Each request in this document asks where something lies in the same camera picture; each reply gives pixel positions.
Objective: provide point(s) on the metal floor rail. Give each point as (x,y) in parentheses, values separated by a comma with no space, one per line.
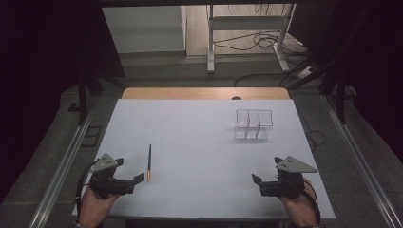
(63,171)
(358,158)

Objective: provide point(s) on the white power strip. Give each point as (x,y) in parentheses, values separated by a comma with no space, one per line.
(305,72)

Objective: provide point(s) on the black curtain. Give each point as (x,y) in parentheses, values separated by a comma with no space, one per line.
(374,63)
(41,79)

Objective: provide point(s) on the person's right hand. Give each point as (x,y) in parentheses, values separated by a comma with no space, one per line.
(301,209)

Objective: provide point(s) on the dark round table grommet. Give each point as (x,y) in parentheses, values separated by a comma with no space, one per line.
(236,98)

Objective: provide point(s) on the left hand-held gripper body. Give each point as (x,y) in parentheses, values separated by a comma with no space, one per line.
(104,163)

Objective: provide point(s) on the white cabinet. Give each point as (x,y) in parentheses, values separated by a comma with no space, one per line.
(142,28)

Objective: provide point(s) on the clear acrylic pen holder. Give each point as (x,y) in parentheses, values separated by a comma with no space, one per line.
(250,134)

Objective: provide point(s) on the black pen with orange tip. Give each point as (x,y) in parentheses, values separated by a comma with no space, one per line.
(149,158)

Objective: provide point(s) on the white table sheet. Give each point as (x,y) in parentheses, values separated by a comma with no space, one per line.
(196,142)

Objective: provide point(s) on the person's left hand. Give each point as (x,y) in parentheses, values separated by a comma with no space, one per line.
(93,207)

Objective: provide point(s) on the white desk frame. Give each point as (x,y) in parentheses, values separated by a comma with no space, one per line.
(210,47)

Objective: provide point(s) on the dark metal stand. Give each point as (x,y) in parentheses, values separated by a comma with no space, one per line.
(83,98)
(340,101)

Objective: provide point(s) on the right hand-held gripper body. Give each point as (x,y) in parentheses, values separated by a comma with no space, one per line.
(293,166)

